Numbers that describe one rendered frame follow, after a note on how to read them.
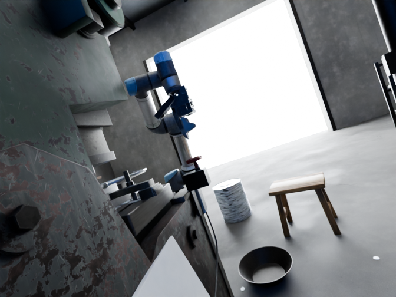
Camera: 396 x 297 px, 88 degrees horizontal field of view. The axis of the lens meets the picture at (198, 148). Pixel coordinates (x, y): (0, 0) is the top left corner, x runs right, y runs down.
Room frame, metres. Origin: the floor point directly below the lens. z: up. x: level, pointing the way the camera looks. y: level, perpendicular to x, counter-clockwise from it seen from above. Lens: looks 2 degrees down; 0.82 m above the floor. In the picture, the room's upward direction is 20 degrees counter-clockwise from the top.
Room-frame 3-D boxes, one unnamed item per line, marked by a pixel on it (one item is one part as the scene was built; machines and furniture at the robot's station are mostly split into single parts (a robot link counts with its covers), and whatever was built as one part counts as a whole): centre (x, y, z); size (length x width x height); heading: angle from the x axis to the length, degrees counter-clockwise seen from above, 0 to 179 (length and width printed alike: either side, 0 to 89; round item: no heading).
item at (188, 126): (0.83, 0.01, 0.88); 0.06 x 0.03 x 0.09; 76
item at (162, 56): (0.85, 0.01, 1.15); 0.09 x 0.08 x 0.11; 9
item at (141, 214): (0.71, 0.41, 0.68); 0.45 x 0.30 x 0.06; 76
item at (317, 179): (1.39, -0.55, 0.16); 0.34 x 0.24 x 0.34; 59
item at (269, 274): (1.10, -0.13, 0.04); 0.30 x 0.30 x 0.07
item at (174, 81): (0.85, 0.01, 1.07); 0.08 x 0.08 x 0.05
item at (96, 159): (0.70, 0.41, 0.86); 0.20 x 0.16 x 0.05; 76
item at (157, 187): (0.67, 0.24, 0.76); 0.17 x 0.06 x 0.10; 76
